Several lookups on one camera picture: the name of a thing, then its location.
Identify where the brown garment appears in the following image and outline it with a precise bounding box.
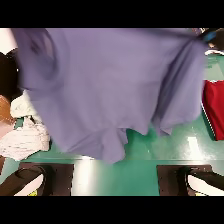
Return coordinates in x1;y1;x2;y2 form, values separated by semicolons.
0;95;17;126

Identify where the white striped garment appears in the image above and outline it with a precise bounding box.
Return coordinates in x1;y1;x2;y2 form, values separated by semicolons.
0;116;52;162

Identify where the red garment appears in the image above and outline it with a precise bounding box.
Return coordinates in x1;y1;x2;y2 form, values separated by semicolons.
201;79;224;142

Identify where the purple T-shirt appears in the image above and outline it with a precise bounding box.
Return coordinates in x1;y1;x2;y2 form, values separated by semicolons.
11;28;208;165

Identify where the black garment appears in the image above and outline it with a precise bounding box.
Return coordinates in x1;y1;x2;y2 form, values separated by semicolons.
0;48;23;102

